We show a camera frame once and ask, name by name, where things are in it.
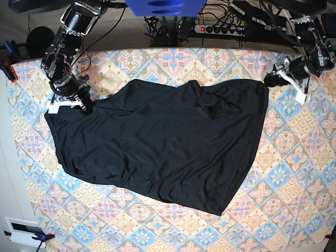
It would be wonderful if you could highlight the black t-shirt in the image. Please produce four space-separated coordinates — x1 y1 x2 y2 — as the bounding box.
45 79 269 216

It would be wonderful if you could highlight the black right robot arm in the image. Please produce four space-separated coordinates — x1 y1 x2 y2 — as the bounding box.
40 1 118 114

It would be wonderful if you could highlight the red table clamp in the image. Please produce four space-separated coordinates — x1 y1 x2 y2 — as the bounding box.
0 60 18 83

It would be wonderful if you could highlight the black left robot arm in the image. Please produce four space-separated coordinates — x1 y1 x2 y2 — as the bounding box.
259 1 335 104

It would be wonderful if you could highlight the white wall outlet box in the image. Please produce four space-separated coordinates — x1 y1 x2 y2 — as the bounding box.
5 217 44 248

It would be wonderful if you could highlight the white power strip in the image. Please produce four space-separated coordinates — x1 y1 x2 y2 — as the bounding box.
194 25 245 37

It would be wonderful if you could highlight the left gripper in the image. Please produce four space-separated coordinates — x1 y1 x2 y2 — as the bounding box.
264 62 311 104

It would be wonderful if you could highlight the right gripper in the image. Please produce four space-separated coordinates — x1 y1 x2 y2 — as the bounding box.
46 83 93 114

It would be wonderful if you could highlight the patterned colourful tablecloth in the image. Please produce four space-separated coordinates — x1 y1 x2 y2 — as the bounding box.
3 60 335 251

